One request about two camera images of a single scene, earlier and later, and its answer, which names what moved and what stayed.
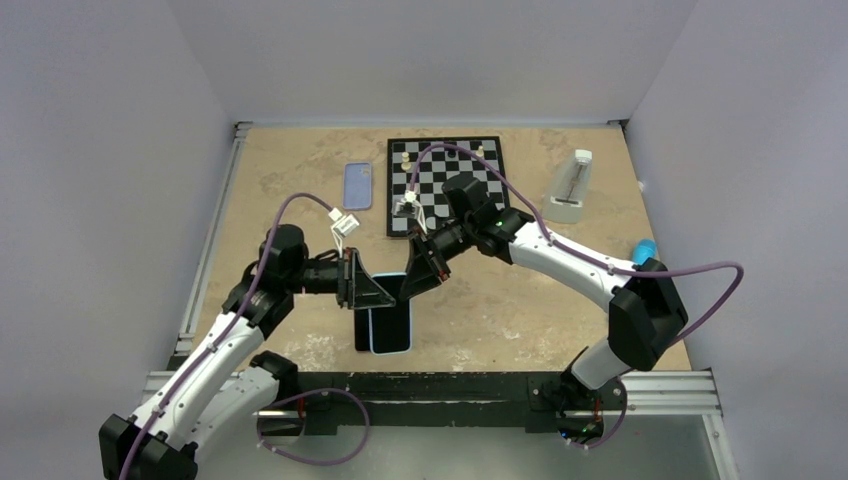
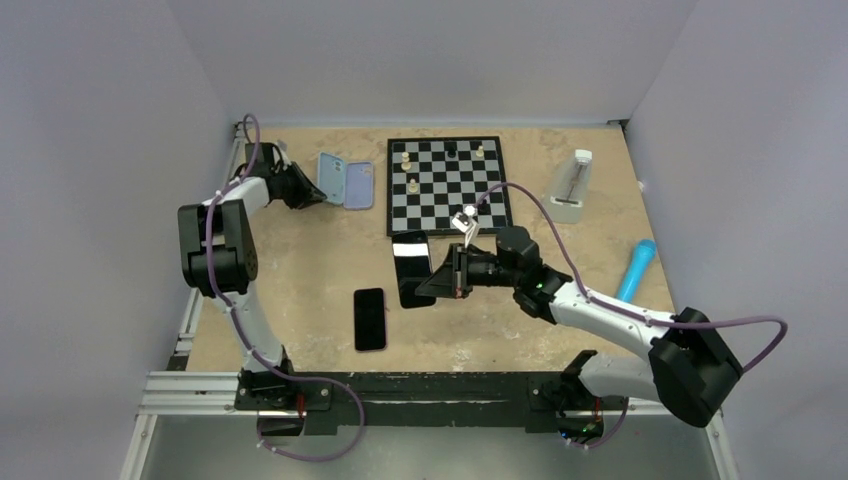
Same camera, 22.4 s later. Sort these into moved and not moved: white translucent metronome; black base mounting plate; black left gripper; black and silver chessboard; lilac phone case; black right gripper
Moved: black right gripper; black left gripper
Not moved: black base mounting plate; white translucent metronome; black and silver chessboard; lilac phone case
